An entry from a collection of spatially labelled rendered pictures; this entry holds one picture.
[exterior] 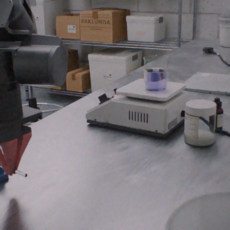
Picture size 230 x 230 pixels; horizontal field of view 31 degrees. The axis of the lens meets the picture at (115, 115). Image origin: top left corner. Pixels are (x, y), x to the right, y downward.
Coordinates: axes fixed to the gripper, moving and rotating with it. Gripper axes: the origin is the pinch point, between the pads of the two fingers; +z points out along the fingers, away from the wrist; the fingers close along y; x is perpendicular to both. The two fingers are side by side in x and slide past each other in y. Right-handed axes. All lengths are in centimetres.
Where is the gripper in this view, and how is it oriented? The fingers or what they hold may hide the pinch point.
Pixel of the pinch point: (10, 169)
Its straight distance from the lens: 68.7
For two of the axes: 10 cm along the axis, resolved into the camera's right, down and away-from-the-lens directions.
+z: 0.2, 9.4, 3.3
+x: -7.9, -1.9, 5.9
